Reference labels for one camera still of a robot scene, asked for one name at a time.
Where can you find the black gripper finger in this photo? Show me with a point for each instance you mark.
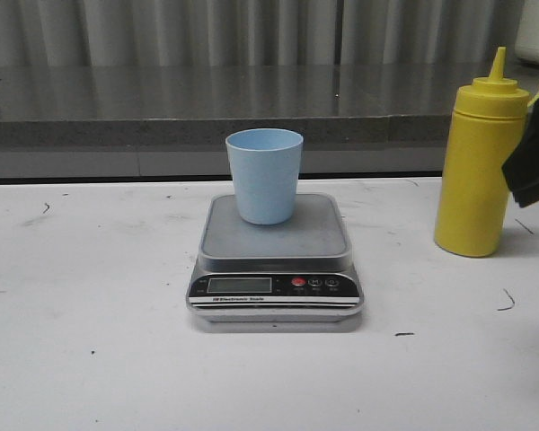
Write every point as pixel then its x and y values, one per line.
pixel 521 169

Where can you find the yellow squeeze bottle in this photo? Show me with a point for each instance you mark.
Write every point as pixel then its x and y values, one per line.
pixel 488 121

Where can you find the light blue plastic cup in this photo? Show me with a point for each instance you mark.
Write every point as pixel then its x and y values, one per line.
pixel 265 165

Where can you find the silver digital kitchen scale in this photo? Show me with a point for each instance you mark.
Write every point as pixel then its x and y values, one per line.
pixel 299 271

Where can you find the white container in background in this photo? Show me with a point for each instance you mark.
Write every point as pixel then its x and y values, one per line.
pixel 527 41

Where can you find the stainless steel back counter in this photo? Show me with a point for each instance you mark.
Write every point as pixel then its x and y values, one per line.
pixel 81 123

